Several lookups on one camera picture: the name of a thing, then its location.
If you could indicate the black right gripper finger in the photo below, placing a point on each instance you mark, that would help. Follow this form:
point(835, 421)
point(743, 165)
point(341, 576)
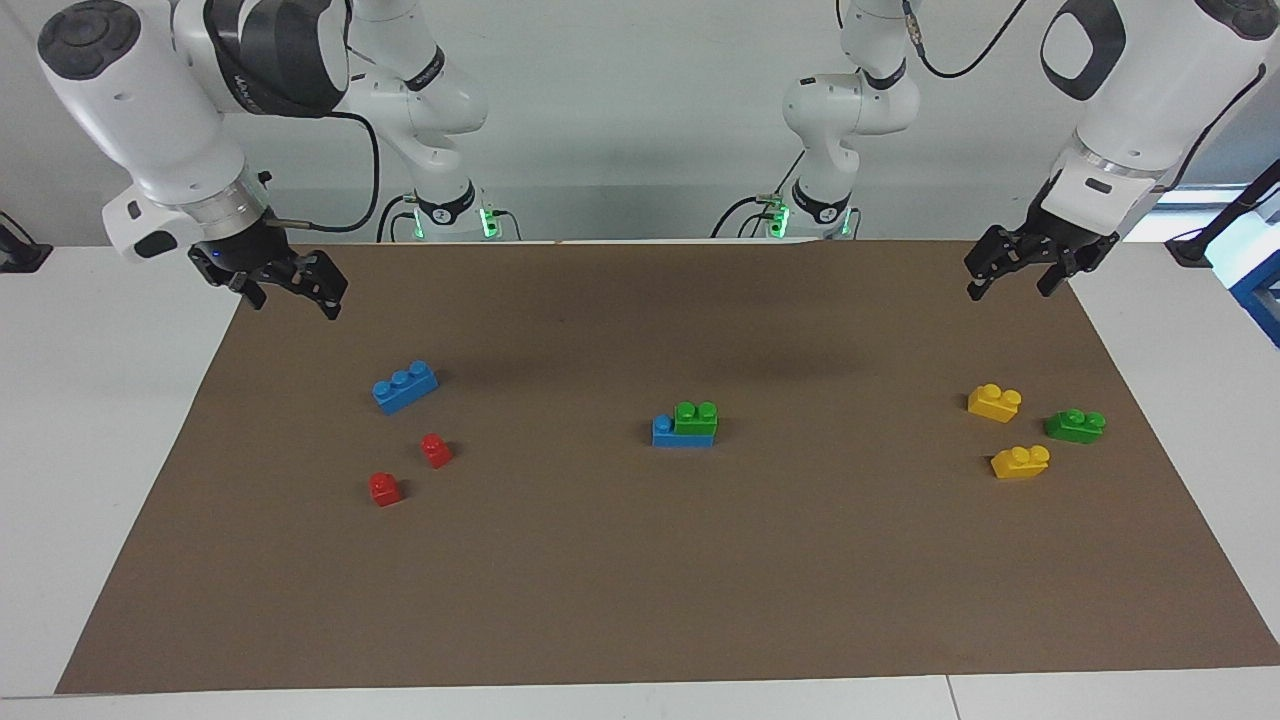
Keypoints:
point(253, 294)
point(337, 290)

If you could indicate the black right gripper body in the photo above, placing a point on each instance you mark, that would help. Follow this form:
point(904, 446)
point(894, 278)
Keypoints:
point(255, 255)

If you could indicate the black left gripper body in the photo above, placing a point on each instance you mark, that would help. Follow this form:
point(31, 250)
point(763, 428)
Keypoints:
point(1060, 235)

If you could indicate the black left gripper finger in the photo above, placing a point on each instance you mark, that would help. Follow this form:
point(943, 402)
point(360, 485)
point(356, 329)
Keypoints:
point(1058, 275)
point(980, 272)

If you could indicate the green two-stud block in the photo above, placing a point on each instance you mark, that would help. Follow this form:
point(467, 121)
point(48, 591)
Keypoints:
point(696, 418)
point(1074, 427)

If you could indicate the blue three-stud block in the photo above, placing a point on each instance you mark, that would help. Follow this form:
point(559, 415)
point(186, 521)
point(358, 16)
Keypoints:
point(672, 438)
point(405, 390)

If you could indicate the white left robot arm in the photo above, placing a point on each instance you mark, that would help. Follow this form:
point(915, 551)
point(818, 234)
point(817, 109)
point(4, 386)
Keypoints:
point(1140, 90)

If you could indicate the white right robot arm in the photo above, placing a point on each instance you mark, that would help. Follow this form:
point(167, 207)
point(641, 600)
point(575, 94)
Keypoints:
point(130, 90)

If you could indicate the yellow two-stud block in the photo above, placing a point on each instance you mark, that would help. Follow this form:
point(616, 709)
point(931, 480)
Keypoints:
point(993, 404)
point(1019, 464)

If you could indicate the red one-stud block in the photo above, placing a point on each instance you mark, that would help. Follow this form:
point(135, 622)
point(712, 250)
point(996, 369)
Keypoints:
point(436, 452)
point(385, 490)

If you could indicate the black slanted pole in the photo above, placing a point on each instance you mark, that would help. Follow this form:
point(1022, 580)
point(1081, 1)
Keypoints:
point(1240, 200)

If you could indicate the black table clamp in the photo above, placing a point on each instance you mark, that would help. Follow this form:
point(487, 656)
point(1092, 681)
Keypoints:
point(20, 255)

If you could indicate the brown table mat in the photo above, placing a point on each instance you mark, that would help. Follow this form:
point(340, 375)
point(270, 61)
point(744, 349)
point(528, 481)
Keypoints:
point(640, 580)

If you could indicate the blue frame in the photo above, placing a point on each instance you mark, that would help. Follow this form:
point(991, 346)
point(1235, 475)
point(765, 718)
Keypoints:
point(1258, 280)

